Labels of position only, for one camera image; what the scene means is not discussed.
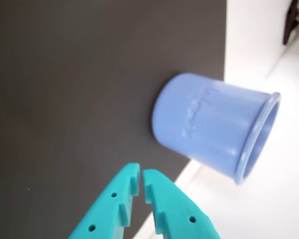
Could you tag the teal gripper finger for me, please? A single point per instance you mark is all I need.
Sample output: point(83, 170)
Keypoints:
point(107, 206)
point(177, 211)

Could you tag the lavender ceramic cup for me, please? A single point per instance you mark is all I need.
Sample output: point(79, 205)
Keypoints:
point(209, 124)

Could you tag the dark grey mat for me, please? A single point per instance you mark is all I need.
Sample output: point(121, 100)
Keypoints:
point(77, 87)

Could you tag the dark brown furniture piece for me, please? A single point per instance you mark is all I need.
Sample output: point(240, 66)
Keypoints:
point(290, 22)

